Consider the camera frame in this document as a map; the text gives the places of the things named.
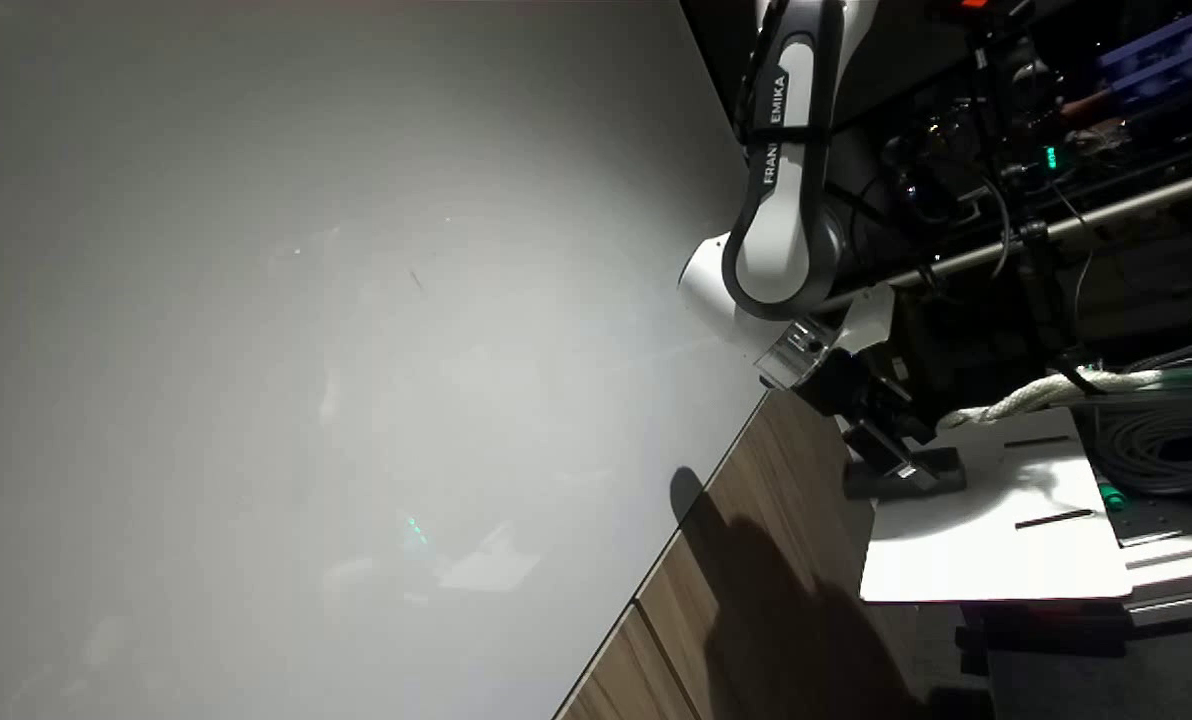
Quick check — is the large wall whiteboard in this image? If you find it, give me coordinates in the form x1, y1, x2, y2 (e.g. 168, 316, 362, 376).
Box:
0, 0, 758, 720

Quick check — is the black felt whiteboard eraser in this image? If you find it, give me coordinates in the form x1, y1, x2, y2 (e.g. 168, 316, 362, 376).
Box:
845, 446, 970, 499

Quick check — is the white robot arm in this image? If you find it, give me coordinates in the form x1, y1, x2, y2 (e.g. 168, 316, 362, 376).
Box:
677, 0, 881, 334

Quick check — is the coiled grey cable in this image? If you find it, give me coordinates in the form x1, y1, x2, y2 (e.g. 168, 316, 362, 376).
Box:
1071, 388, 1192, 504

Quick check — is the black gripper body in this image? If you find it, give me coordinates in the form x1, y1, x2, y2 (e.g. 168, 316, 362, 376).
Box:
795, 319, 936, 443

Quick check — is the metal tripod pole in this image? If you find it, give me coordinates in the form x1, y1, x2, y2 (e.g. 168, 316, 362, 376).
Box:
876, 176, 1192, 289

